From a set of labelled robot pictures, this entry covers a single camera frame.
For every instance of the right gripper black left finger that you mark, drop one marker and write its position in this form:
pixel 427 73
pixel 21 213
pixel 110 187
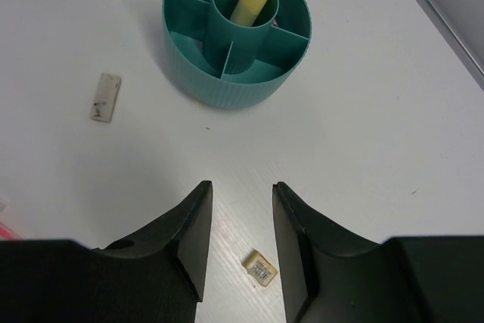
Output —
pixel 155 274

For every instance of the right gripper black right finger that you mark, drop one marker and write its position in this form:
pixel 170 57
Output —
pixel 330 274

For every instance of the small beige eraser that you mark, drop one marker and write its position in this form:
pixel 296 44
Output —
pixel 258 267

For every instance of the pink pen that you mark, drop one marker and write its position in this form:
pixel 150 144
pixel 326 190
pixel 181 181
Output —
pixel 6 232

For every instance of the teal round divided organizer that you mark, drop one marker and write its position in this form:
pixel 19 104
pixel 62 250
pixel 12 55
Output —
pixel 228 66

